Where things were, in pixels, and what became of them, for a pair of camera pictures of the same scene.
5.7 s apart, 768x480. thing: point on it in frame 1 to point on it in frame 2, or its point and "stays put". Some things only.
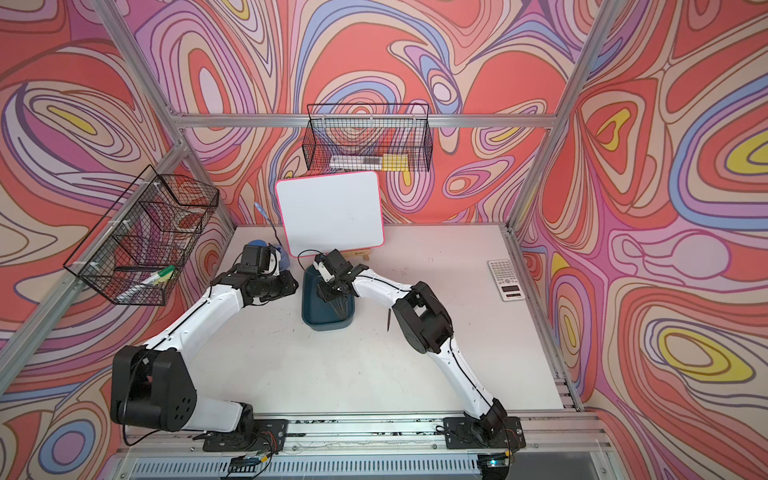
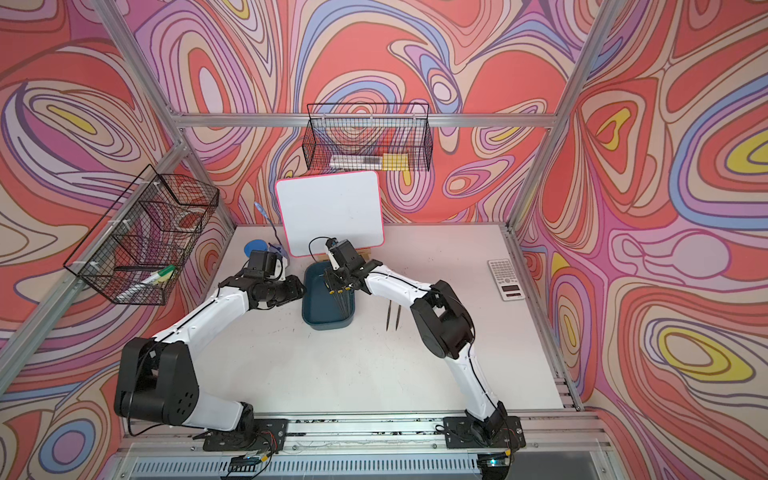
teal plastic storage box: x=326 y=304 stays put
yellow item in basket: x=395 y=162 stays put
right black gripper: x=325 y=294 to x=330 y=277
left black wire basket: x=133 y=248 stays put
